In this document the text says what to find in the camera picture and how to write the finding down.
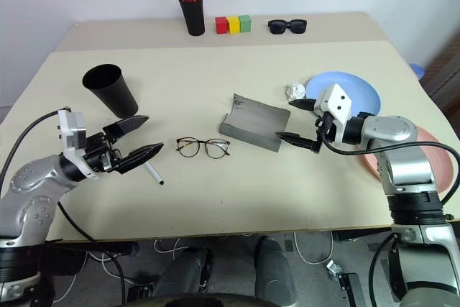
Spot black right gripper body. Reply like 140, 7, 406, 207
310, 110, 336, 154

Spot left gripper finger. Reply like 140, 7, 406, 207
113, 142, 165, 175
103, 114, 150, 142

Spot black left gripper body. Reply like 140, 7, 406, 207
83, 131, 122, 174

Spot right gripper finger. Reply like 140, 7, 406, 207
275, 132, 319, 150
288, 97, 318, 111

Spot tortoiseshell round eyeglasses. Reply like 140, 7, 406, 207
175, 136, 231, 160

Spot crumpled white paper ball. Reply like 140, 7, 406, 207
285, 81, 307, 103

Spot white marker pen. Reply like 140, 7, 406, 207
143, 161, 166, 187

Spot empty black plastic cup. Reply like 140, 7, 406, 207
81, 63, 140, 119

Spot light blue plate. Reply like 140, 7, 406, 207
304, 70, 382, 116

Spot black sunglasses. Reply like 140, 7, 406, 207
267, 18, 308, 35

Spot black bar under table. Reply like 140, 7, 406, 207
45, 239, 140, 257

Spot yellow wooden block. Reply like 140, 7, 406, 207
226, 16, 242, 35

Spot blue round plastic object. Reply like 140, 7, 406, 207
409, 62, 427, 80

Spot red wooden block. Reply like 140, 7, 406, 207
215, 16, 230, 36

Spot dark grey rounded shape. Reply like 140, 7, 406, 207
254, 235, 300, 307
154, 247, 213, 307

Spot black pen holder cup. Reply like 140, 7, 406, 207
178, 0, 207, 37

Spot pink plate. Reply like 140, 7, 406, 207
359, 125, 457, 193

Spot brown wooden furniture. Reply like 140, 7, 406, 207
418, 28, 460, 114

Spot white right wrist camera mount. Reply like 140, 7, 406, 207
313, 83, 355, 142

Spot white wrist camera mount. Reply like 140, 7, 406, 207
313, 83, 355, 142
56, 108, 98, 181

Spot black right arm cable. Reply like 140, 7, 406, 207
369, 233, 398, 307
315, 116, 460, 211

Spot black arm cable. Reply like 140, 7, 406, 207
369, 233, 398, 307
315, 116, 460, 211
0, 106, 72, 193
56, 201, 131, 307

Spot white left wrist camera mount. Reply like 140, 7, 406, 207
56, 108, 98, 181

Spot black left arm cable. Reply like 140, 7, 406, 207
0, 106, 72, 193
56, 201, 131, 307

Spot white floor cable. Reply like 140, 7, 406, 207
153, 237, 190, 255
291, 230, 336, 265

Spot metal floor bracket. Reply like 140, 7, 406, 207
325, 259, 361, 301

